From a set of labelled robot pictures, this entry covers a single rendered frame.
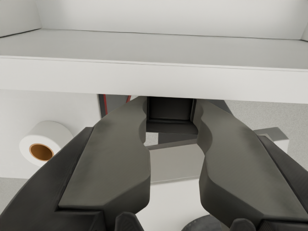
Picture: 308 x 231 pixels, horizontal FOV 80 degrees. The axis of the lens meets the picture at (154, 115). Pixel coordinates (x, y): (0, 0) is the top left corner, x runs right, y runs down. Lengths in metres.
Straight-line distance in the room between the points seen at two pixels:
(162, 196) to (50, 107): 0.23
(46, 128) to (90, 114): 0.07
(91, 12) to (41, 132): 0.21
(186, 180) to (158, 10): 0.21
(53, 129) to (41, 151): 0.05
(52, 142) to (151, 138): 1.02
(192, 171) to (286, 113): 1.16
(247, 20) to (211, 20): 0.03
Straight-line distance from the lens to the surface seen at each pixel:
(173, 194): 0.30
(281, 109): 1.38
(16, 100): 0.36
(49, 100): 0.33
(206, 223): 0.35
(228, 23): 0.19
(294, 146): 1.62
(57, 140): 0.33
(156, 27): 0.18
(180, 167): 0.30
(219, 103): 0.57
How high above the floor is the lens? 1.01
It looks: 59 degrees down
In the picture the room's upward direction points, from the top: 176 degrees counter-clockwise
